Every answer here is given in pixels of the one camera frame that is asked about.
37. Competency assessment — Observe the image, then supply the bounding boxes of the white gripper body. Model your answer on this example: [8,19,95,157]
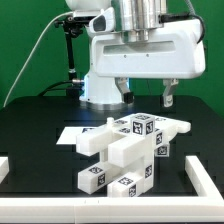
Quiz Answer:
[91,19,205,79]

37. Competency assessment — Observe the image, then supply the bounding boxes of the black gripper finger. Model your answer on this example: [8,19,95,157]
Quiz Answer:
[162,79,179,107]
[115,77,134,104]

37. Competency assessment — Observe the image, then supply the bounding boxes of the white chair seat plate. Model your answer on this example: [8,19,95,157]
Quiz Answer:
[105,146,154,186]

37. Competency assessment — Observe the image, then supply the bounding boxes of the white chair back frame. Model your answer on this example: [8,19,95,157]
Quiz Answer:
[75,116,192,168]

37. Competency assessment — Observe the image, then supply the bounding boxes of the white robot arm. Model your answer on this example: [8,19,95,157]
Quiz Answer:
[65,0,205,110]

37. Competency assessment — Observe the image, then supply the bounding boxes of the black base cables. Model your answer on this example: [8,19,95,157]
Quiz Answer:
[38,79,86,98]

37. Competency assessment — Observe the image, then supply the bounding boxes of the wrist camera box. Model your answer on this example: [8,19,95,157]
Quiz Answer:
[89,7,115,33]

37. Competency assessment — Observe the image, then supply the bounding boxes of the grey camera on stand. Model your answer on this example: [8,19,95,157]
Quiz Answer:
[73,10,100,19]

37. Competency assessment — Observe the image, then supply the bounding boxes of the white marker base plate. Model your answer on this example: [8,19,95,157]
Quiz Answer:
[57,127,102,145]

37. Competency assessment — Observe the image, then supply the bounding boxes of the black camera stand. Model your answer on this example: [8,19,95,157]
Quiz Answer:
[54,16,92,99]

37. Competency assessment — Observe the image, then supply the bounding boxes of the white camera cable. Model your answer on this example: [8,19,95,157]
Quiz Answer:
[3,11,75,109]

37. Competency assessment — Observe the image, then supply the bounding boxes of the white U-shaped obstacle frame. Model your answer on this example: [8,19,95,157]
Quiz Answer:
[0,156,224,224]

